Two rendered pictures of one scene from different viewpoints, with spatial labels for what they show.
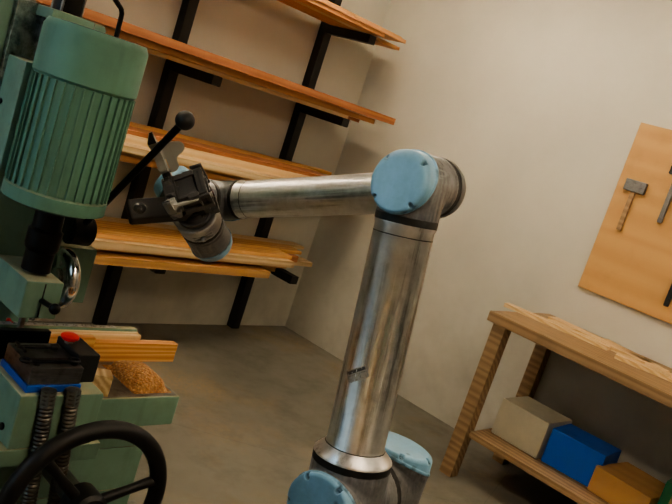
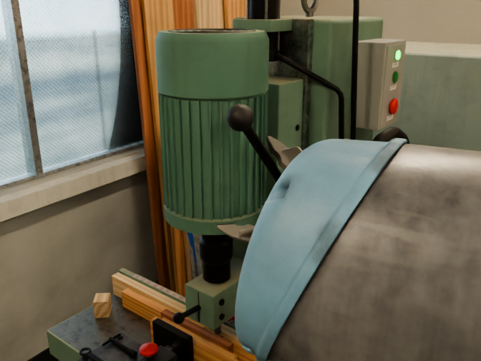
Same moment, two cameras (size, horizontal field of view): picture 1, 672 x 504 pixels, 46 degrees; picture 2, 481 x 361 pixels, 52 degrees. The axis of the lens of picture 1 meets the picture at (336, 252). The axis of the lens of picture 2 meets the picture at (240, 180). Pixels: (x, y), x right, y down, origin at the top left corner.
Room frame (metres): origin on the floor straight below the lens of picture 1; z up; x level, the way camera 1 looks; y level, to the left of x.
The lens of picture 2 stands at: (1.35, -0.29, 1.54)
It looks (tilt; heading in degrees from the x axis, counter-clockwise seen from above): 20 degrees down; 85
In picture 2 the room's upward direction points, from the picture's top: straight up
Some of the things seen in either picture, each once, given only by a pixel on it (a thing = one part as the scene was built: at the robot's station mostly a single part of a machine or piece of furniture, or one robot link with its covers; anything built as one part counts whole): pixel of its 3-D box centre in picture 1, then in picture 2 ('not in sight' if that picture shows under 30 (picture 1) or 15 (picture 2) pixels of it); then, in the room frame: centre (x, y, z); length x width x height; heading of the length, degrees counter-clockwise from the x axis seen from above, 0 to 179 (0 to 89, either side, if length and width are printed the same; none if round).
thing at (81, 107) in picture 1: (75, 120); (213, 129); (1.37, 0.50, 1.35); 0.18 x 0.18 x 0.31
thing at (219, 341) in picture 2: not in sight; (195, 339); (1.32, 0.51, 0.93); 0.18 x 0.02 x 0.06; 137
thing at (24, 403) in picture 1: (39, 401); not in sight; (1.21, 0.38, 0.91); 0.15 x 0.14 x 0.09; 137
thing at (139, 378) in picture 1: (138, 372); not in sight; (1.46, 0.29, 0.91); 0.12 x 0.09 x 0.03; 47
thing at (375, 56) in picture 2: not in sight; (377, 83); (1.69, 0.64, 1.40); 0.10 x 0.06 x 0.16; 47
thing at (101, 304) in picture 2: not in sight; (102, 305); (1.12, 0.66, 0.92); 0.04 x 0.03 x 0.04; 90
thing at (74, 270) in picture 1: (61, 277); not in sight; (1.55, 0.51, 1.02); 0.12 x 0.03 x 0.12; 47
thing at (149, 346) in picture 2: (70, 336); (148, 349); (1.25, 0.37, 1.02); 0.03 x 0.03 x 0.01
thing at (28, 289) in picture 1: (25, 290); (225, 294); (1.38, 0.51, 1.03); 0.14 x 0.07 x 0.09; 47
